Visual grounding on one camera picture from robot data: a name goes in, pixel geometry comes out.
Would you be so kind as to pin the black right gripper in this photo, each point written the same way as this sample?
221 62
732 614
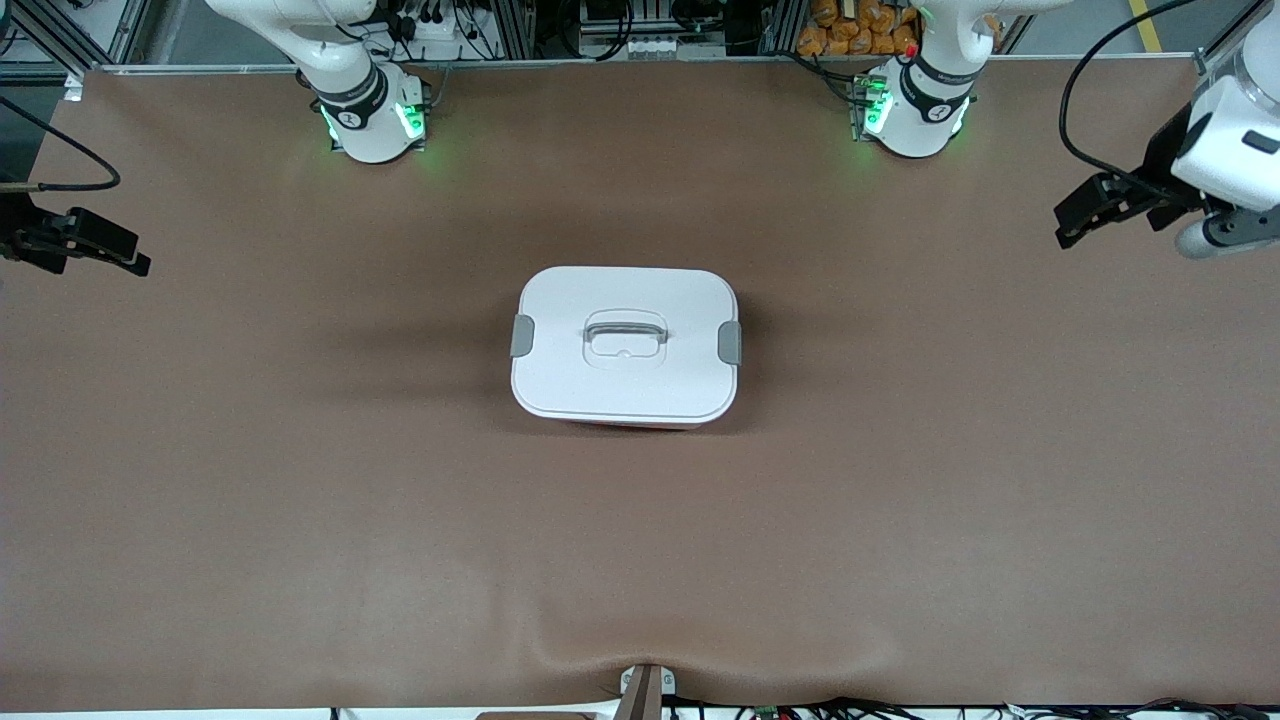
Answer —
18 238

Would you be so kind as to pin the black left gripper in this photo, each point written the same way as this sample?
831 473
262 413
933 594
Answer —
1162 160

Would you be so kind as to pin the white box lid grey latches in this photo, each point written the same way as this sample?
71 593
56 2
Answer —
620 380

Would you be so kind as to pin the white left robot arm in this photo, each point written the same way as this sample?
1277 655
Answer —
930 100

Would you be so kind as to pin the pink plastic storage box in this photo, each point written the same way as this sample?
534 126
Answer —
640 425

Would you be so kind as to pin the brown table cover mat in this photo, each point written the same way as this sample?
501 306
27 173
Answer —
300 450

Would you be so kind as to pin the orange packet pile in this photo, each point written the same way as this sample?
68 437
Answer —
860 25

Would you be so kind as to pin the white power strip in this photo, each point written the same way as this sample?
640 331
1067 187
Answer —
440 40

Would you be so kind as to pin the grey socket strip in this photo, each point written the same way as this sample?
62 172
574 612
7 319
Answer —
650 46

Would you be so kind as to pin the aluminium corner post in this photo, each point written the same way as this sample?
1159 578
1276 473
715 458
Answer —
1215 62

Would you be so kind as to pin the aluminium table edge rail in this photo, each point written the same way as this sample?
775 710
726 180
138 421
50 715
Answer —
600 62

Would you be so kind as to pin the metal clamp bracket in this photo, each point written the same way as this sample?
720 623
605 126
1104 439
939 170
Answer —
643 690

